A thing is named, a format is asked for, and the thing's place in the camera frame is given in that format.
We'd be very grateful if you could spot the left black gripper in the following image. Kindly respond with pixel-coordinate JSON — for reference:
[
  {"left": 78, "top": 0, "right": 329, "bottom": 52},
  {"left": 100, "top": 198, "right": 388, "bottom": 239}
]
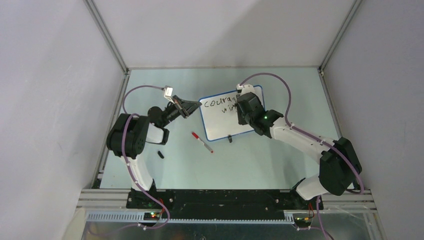
[{"left": 161, "top": 95, "right": 201, "bottom": 127}]

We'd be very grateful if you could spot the blue framed whiteboard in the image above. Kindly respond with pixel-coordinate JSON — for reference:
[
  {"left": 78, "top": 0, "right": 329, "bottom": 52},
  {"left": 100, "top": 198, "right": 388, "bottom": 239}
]
[{"left": 199, "top": 90, "right": 254, "bottom": 142}]

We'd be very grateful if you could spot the black marker cap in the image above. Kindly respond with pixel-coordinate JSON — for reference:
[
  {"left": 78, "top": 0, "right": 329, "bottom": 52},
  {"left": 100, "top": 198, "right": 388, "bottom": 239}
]
[{"left": 157, "top": 151, "right": 165, "bottom": 159}]

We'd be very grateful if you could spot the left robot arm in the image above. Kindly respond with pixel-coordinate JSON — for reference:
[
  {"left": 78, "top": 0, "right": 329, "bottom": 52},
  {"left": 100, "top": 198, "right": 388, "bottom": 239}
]
[{"left": 106, "top": 95, "right": 202, "bottom": 208}]

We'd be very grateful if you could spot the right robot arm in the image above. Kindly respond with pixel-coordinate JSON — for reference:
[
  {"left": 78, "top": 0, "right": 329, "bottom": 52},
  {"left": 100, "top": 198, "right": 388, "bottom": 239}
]
[{"left": 236, "top": 92, "right": 362, "bottom": 209}]

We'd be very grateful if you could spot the red whiteboard marker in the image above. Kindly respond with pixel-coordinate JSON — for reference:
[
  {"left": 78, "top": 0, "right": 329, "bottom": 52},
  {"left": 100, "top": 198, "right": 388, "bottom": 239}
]
[{"left": 191, "top": 132, "right": 214, "bottom": 154}]

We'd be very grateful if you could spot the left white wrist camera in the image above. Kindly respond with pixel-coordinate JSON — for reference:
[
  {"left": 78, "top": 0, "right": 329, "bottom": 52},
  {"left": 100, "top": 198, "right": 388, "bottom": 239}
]
[{"left": 163, "top": 85, "right": 174, "bottom": 102}]

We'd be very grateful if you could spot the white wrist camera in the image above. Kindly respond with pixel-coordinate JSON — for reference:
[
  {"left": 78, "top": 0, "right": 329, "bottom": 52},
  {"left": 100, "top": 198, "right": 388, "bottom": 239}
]
[
  {"left": 236, "top": 84, "right": 256, "bottom": 99},
  {"left": 163, "top": 85, "right": 174, "bottom": 102}
]

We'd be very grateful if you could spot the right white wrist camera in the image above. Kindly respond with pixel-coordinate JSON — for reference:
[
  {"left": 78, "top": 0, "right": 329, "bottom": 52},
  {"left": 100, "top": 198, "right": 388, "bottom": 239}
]
[{"left": 236, "top": 84, "right": 256, "bottom": 99}]

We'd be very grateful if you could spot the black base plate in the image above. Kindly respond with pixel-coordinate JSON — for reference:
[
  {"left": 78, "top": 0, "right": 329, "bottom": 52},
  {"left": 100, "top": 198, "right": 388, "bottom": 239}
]
[{"left": 126, "top": 189, "right": 324, "bottom": 221}]

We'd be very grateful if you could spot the aluminium frame rail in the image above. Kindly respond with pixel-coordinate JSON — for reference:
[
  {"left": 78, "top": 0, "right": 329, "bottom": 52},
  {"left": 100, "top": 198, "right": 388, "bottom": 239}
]
[{"left": 77, "top": 189, "right": 377, "bottom": 225}]

